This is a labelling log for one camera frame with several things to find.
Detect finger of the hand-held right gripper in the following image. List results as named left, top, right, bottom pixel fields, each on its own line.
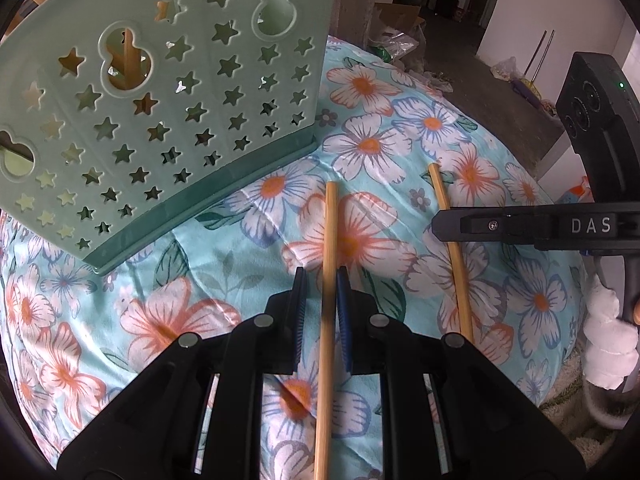
left=431, top=205, right=542, bottom=247

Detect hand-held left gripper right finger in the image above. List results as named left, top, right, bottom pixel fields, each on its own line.
left=337, top=267, right=586, bottom=480

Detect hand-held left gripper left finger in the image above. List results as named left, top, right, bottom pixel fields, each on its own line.
left=57, top=267, right=307, bottom=480

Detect green plastic utensil holder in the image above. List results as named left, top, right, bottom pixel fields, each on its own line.
left=0, top=0, right=343, bottom=277

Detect person's right forearm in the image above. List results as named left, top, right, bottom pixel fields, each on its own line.
left=582, top=377, right=633, bottom=428

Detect person's right hand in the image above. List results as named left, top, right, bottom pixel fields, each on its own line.
left=582, top=279, right=640, bottom=391

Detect metal rods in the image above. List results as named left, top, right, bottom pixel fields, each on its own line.
left=525, top=30, right=556, bottom=86

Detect floral quilted blanket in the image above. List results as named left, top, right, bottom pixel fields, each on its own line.
left=0, top=35, right=596, bottom=480

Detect heap of plastic bags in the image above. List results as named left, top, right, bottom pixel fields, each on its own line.
left=370, top=30, right=426, bottom=68

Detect cardboard box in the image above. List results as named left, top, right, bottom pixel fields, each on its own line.
left=375, top=2, right=421, bottom=36

